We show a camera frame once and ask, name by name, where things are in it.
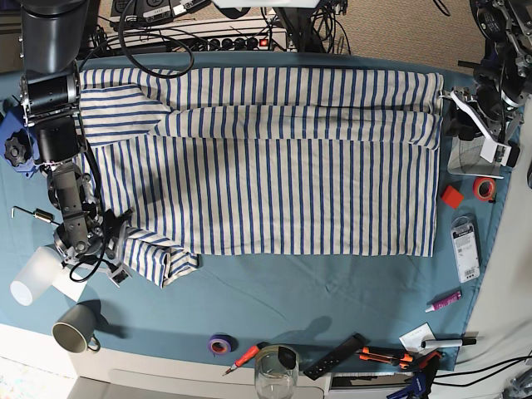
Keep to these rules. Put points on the clear glass jar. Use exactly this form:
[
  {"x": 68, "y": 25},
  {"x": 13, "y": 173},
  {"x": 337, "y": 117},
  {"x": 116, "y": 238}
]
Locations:
[{"x": 276, "y": 371}]

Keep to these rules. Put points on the black hex key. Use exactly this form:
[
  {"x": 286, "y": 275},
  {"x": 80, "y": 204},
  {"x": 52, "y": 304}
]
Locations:
[{"x": 17, "y": 209}]

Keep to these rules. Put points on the black square box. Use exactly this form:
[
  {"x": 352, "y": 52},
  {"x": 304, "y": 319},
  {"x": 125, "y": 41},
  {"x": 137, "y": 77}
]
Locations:
[{"x": 514, "y": 154}]

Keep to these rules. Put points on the clear plastic bit case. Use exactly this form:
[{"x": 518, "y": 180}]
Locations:
[{"x": 465, "y": 249}]

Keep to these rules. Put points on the orange handled screwdriver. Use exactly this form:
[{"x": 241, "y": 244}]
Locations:
[{"x": 249, "y": 355}]

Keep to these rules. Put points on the grey patterned notebook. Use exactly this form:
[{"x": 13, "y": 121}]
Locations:
[{"x": 465, "y": 159}]

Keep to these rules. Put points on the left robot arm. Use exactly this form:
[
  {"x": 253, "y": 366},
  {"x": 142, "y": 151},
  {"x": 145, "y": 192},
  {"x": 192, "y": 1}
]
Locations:
[{"x": 506, "y": 65}]

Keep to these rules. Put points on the white paper card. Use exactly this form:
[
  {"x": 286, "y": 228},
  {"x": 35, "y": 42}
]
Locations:
[{"x": 413, "y": 340}]

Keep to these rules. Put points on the purple tape roll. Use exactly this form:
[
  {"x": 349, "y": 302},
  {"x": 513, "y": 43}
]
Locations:
[{"x": 220, "y": 344}]

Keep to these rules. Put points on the orange black utility knife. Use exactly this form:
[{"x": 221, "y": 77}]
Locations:
[{"x": 393, "y": 357}]

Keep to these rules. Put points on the blue clamp block black knob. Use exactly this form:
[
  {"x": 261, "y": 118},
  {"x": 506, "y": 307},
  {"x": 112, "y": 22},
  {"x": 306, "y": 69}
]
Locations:
[{"x": 19, "y": 143}]

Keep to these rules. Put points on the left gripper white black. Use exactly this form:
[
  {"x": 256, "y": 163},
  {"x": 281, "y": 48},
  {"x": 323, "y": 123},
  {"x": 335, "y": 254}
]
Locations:
[{"x": 484, "y": 115}]

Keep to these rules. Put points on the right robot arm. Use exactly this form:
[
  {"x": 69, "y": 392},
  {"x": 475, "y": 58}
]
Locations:
[{"x": 89, "y": 234}]

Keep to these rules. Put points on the grey ceramic mug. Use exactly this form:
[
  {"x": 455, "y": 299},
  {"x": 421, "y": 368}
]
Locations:
[{"x": 74, "y": 330}]

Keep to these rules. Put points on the red cube block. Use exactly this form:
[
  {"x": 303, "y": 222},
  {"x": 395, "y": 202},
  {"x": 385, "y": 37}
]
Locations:
[{"x": 452, "y": 197}]

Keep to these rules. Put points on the black remote control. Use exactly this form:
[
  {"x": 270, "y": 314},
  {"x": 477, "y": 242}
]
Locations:
[{"x": 334, "y": 358}]

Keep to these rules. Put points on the blue white striped T-shirt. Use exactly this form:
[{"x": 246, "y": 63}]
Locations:
[{"x": 266, "y": 160}]

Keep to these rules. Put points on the black power strip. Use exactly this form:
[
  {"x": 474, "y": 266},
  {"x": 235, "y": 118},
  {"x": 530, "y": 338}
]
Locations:
[{"x": 239, "y": 44}]

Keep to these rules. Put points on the blue black bar clamp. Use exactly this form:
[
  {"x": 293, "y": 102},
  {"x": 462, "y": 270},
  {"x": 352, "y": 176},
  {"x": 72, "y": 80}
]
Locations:
[{"x": 424, "y": 372}]

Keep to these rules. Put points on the red tape roll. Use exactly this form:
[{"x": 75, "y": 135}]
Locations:
[{"x": 484, "y": 189}]

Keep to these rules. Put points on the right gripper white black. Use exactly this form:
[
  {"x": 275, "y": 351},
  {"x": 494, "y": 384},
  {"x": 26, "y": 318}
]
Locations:
[{"x": 113, "y": 246}]

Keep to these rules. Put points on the teal table cloth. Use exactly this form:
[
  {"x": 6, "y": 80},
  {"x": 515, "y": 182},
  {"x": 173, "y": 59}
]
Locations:
[{"x": 313, "y": 302}]

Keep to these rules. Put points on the purple glue tube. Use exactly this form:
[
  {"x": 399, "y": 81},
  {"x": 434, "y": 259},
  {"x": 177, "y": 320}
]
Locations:
[{"x": 444, "y": 302}]

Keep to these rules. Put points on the white marker pen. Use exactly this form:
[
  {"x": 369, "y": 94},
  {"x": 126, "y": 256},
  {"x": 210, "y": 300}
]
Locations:
[{"x": 447, "y": 343}]

